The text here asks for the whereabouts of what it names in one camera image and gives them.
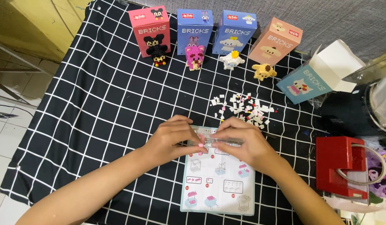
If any person's left hand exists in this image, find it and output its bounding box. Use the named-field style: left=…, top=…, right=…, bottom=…
left=146, top=115, right=209, bottom=167

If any person's right hand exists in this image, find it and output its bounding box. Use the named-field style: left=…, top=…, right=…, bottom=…
left=210, top=117, right=280, bottom=175

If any pile of small loose bricks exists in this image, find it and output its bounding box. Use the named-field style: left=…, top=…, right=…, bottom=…
left=210, top=92, right=275, bottom=129

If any paper instruction sheet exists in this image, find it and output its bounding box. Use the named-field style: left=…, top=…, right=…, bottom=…
left=180, top=125, right=256, bottom=217

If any black white grid cloth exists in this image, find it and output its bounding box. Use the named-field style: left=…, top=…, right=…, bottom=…
left=0, top=0, right=353, bottom=225

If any yellow dog brick figure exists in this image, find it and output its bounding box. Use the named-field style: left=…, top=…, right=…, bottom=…
left=252, top=63, right=277, bottom=82

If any pink bear brick figure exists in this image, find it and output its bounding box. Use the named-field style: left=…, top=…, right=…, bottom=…
left=185, top=45, right=205, bottom=71

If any white dog brick figure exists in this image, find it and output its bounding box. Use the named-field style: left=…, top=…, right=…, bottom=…
left=219, top=51, right=245, bottom=71

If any light blue open box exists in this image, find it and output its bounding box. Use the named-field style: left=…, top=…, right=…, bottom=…
left=276, top=39, right=366, bottom=105

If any red tape dispenser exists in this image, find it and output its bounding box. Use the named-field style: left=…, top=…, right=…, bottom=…
left=316, top=136, right=368, bottom=200

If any black mouse brick figure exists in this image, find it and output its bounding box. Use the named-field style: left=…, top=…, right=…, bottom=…
left=143, top=34, right=169, bottom=68

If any black bag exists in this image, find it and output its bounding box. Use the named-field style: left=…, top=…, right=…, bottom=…
left=318, top=80, right=386, bottom=138

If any peach brick toy box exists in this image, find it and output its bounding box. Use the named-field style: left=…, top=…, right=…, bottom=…
left=248, top=17, right=303, bottom=67

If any pink brick toy box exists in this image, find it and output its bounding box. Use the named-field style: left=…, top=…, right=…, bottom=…
left=128, top=5, right=171, bottom=58

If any blue rabbit print box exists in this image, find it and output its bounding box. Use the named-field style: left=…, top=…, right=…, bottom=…
left=177, top=9, right=214, bottom=56

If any blue white dog print box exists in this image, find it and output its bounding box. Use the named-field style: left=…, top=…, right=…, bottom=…
left=212, top=10, right=258, bottom=56

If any clear tape roll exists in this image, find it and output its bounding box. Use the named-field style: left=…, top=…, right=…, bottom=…
left=337, top=144, right=386, bottom=186

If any purple printed bag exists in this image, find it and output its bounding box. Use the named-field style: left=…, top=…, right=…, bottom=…
left=365, top=137, right=386, bottom=204

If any clear plastic container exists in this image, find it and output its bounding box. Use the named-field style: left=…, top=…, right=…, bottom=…
left=368, top=73, right=386, bottom=133

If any yellow wooden cabinet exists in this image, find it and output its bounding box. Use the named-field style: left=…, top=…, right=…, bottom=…
left=0, top=0, right=90, bottom=64

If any grey metal frame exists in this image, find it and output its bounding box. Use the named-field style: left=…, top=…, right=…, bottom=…
left=0, top=41, right=53, bottom=107

